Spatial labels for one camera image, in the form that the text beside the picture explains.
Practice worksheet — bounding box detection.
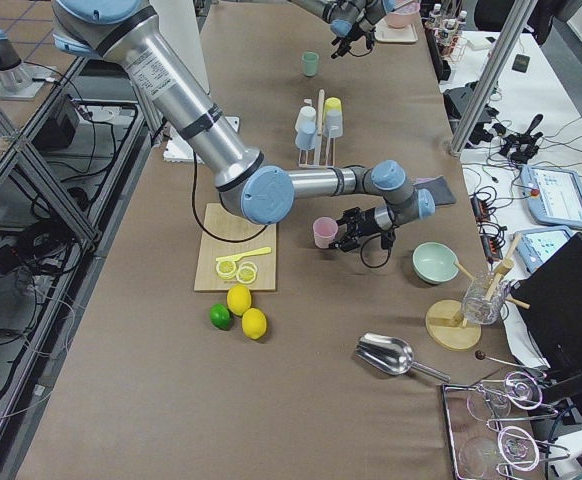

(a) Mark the lemon slice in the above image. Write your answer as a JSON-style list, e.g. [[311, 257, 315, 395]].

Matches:
[[215, 260, 238, 280], [235, 262, 258, 285]]

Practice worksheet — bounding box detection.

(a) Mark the blue teach pendant near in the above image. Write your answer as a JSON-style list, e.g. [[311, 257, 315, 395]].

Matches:
[[516, 225, 574, 273]]

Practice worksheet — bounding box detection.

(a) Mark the lemon slice right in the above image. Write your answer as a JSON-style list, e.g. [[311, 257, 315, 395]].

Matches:
[[235, 262, 258, 285]]

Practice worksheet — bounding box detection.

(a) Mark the green lime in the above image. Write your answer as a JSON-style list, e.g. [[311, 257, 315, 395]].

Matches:
[[209, 304, 233, 330]]

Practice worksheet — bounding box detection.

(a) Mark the wooden mug tree stand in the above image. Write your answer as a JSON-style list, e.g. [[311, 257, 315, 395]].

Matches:
[[425, 235, 530, 351]]

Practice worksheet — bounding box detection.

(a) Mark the pink plastic cup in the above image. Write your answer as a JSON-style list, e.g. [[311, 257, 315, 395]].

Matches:
[[312, 217, 339, 249]]

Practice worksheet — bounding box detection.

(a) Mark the black computer monitor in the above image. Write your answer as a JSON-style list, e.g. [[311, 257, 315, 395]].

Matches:
[[513, 233, 582, 373]]

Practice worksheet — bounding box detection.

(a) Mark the small black box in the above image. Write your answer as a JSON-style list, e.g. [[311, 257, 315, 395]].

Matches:
[[512, 54, 530, 73]]

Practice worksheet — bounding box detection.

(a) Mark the yellow lemon lower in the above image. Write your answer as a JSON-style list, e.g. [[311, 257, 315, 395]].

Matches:
[[241, 308, 268, 340]]

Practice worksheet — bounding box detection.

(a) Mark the pink bowl with ice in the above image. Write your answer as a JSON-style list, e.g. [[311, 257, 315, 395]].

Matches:
[[384, 1, 420, 29]]

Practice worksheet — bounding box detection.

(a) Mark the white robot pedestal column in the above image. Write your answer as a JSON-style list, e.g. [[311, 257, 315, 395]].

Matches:
[[163, 0, 241, 166]]

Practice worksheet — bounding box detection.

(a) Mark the blue plastic cup front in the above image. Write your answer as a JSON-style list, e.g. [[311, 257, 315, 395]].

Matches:
[[295, 121, 317, 151]]

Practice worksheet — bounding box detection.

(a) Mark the aluminium frame post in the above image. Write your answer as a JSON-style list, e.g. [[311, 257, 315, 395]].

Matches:
[[448, 0, 537, 157]]

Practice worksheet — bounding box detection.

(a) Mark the black power strip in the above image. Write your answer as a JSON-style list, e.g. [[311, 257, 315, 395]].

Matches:
[[470, 194, 506, 263]]

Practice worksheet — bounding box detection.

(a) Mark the grey folded cloth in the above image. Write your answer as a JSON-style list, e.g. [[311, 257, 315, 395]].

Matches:
[[414, 175, 456, 206]]

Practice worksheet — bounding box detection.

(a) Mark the cream plastic tray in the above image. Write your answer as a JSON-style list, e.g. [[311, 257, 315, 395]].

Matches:
[[375, 19, 418, 44]]

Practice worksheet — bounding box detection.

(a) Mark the copper wire bottle basket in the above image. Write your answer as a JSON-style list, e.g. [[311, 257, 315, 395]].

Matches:
[[423, 1, 467, 82]]

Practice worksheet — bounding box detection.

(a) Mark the yellow plastic cup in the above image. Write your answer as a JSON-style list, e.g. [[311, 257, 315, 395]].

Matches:
[[324, 97, 342, 117]]

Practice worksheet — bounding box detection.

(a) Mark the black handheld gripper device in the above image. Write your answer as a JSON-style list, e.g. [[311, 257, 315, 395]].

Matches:
[[492, 113, 544, 165]]

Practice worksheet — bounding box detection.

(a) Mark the metal wine glass rack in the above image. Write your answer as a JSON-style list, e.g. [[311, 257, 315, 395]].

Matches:
[[441, 371, 570, 479]]

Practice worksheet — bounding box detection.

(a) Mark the clear glass mug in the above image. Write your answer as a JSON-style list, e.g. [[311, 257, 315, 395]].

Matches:
[[462, 272, 510, 325]]

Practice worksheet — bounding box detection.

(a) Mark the white plastic cup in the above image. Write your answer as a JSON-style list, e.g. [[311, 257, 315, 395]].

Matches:
[[295, 105, 317, 132]]

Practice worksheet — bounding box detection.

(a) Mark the white wooden cup holder rack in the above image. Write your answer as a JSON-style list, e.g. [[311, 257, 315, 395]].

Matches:
[[296, 89, 327, 169]]

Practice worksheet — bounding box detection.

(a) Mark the blue teach pendant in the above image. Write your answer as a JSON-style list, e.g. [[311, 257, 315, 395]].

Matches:
[[516, 225, 574, 273], [520, 165, 582, 231]]

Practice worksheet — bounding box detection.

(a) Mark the lemon slice left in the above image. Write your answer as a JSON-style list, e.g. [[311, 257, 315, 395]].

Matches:
[[215, 260, 238, 280]]

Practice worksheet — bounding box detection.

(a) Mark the metal scoop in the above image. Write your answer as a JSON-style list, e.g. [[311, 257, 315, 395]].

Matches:
[[355, 332, 451, 383]]

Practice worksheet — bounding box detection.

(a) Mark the wooden cutting board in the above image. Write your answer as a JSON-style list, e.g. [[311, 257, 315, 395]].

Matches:
[[194, 203, 277, 292]]

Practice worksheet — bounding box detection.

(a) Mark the yellow lemon upper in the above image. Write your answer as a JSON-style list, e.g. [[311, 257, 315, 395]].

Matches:
[[226, 284, 252, 317]]

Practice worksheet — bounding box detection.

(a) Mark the yellow lemon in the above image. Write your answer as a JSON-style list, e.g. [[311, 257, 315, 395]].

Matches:
[[241, 308, 268, 340], [226, 284, 252, 317]]

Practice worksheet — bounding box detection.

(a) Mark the green ceramic bowl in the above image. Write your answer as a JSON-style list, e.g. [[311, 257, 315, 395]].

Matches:
[[412, 242, 459, 285]]

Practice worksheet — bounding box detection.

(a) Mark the blue teach pendant far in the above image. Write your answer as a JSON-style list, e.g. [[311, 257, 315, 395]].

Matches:
[[520, 165, 582, 231]]

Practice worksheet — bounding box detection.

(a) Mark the green plastic cup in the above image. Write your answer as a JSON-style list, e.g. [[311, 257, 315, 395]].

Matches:
[[301, 51, 320, 78]]

